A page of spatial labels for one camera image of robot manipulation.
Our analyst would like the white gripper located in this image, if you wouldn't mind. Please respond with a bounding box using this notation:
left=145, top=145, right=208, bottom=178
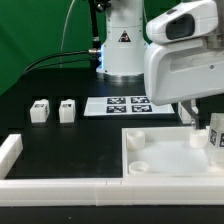
left=144, top=38, right=224, bottom=130

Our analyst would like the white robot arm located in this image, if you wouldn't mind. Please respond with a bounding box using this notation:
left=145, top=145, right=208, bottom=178
left=97, top=0, right=224, bottom=112

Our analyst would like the white sheet with markers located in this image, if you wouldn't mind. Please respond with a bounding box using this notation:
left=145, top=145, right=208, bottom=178
left=84, top=96, right=174, bottom=116

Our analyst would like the black pole with connector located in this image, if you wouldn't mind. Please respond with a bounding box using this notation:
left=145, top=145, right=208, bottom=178
left=87, top=0, right=113, bottom=68

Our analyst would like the white L-shaped fence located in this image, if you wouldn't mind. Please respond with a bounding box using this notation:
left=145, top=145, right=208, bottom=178
left=0, top=134, right=224, bottom=207

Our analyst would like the black cable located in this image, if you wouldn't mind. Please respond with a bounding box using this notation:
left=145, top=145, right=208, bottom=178
left=22, top=49, right=98, bottom=76

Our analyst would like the grey cable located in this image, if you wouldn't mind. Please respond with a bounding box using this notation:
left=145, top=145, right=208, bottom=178
left=59, top=0, right=77, bottom=69

